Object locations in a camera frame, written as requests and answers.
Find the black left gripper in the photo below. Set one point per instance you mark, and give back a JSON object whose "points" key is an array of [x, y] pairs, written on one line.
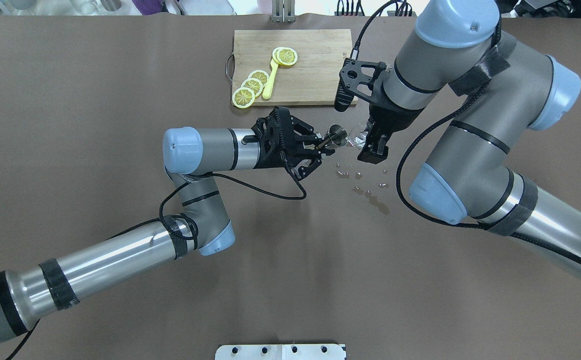
{"points": [[298, 161]]}

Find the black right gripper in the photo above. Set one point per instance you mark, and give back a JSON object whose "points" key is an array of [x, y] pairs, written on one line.
{"points": [[393, 119]]}

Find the small clear glass cup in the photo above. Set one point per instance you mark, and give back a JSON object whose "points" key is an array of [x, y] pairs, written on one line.
{"points": [[357, 135]]}

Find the steel double jigger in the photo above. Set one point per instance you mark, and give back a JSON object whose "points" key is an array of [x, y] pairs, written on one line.
{"points": [[336, 137]]}

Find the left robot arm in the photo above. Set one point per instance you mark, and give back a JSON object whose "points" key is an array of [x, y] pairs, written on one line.
{"points": [[191, 219]]}

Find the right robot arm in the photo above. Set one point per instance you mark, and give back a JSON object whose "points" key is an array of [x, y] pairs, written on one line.
{"points": [[508, 88]]}

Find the yellow plastic spoon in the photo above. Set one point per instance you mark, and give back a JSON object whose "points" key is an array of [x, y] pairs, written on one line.
{"points": [[268, 89]]}

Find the wooden cutting board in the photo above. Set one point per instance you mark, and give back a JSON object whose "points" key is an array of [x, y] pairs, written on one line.
{"points": [[312, 81]]}

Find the lemon slice middle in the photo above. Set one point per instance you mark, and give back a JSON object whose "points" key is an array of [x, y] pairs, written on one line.
{"points": [[255, 85]]}

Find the lemon slice upper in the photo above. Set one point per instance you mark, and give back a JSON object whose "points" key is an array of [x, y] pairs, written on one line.
{"points": [[261, 75]]}

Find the lemon slice on spoon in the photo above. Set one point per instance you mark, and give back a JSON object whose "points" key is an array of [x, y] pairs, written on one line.
{"points": [[285, 56]]}

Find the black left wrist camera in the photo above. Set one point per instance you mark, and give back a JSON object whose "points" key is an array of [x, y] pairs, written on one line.
{"points": [[268, 131]]}

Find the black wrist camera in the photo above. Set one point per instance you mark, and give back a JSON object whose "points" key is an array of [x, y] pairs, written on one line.
{"points": [[357, 78], [268, 131]]}

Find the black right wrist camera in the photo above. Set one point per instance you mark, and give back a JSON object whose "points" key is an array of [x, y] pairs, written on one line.
{"points": [[357, 78]]}

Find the aluminium camera post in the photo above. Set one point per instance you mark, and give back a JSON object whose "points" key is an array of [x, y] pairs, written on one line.
{"points": [[283, 11]]}

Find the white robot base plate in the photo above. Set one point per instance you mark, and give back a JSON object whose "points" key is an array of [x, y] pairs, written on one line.
{"points": [[290, 351]]}

